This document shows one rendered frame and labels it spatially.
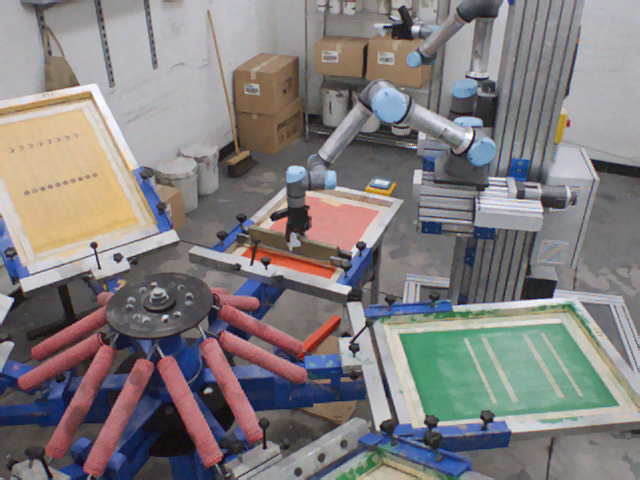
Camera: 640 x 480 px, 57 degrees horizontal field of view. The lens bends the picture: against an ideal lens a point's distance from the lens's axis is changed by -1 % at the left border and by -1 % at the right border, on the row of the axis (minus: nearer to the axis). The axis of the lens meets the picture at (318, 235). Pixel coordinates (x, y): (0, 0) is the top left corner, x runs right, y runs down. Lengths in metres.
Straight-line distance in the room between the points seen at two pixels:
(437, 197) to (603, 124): 3.44
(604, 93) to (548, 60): 3.19
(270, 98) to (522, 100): 3.30
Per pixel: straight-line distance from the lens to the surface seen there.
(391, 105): 2.20
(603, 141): 5.93
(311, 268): 2.45
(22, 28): 3.93
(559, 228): 2.89
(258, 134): 5.80
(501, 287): 3.09
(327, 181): 2.31
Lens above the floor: 2.35
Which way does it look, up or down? 32 degrees down
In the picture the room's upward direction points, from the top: straight up
